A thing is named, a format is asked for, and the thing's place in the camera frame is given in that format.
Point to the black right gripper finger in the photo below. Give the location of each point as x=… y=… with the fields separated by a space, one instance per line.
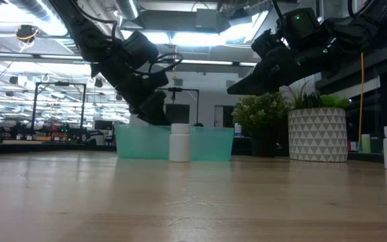
x=254 y=79
x=264 y=88

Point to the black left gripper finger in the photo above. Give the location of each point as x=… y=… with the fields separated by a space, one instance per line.
x=146 y=114
x=162 y=111

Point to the small white pill bottle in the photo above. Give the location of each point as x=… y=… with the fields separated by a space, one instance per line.
x=180 y=144

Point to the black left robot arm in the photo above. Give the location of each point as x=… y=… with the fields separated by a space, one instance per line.
x=86 y=37

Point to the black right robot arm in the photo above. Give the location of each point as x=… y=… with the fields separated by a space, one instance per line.
x=348 y=30

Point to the teal translucent plastic basket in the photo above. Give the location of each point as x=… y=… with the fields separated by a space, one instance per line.
x=139 y=144

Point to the white-flowered plant in black pot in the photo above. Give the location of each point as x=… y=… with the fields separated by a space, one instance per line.
x=257 y=114

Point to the long horizontal light bar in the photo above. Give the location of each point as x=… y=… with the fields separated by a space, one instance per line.
x=210 y=62

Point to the white container with blue label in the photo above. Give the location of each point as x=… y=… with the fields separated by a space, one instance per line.
x=238 y=129

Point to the white geometric patterned planter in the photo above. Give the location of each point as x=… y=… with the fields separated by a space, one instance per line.
x=317 y=134

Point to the red box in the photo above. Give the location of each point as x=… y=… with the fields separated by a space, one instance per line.
x=352 y=146

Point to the dark green cylinder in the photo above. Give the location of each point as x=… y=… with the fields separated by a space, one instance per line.
x=375 y=145

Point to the round black ceiling device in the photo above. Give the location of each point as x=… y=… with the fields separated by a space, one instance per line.
x=27 y=33

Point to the black gantry frame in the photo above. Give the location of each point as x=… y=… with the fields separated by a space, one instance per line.
x=175 y=89
x=60 y=83

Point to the silver ceiling duct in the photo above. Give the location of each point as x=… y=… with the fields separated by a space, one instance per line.
x=128 y=8

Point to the black aluminium table rail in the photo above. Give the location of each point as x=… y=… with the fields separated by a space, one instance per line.
x=29 y=149

